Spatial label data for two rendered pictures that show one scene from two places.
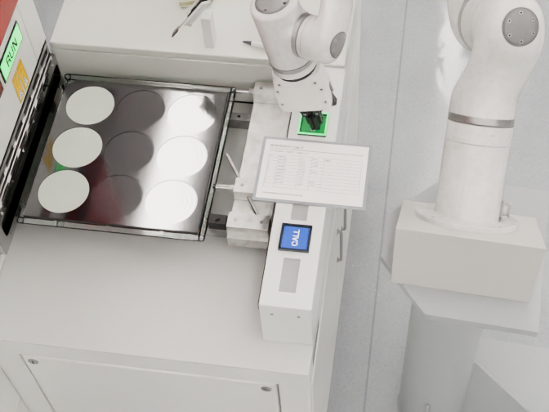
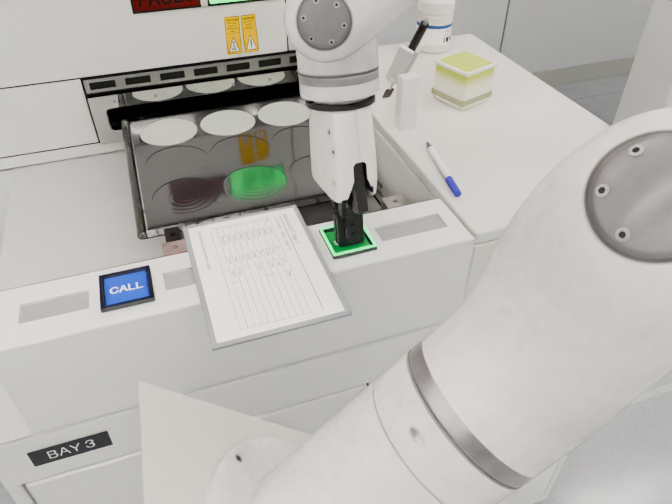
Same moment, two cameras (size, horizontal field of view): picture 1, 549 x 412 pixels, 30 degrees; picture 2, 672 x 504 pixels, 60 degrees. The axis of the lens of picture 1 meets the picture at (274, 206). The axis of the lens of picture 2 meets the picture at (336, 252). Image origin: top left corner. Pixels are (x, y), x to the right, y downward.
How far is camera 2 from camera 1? 1.56 m
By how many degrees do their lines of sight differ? 40
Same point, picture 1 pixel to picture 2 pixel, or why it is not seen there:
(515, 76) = (564, 350)
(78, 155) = (217, 125)
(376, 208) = not seen: outside the picture
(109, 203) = (164, 160)
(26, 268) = (100, 166)
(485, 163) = (359, 470)
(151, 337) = (27, 271)
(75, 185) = (178, 135)
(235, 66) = (398, 162)
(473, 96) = (460, 322)
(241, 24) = (453, 136)
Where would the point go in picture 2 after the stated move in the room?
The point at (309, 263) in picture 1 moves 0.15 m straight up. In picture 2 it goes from (81, 320) to (33, 202)
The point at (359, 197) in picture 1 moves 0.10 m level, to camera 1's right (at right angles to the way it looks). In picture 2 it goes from (235, 332) to (282, 402)
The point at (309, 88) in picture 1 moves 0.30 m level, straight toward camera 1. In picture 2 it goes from (324, 140) to (15, 221)
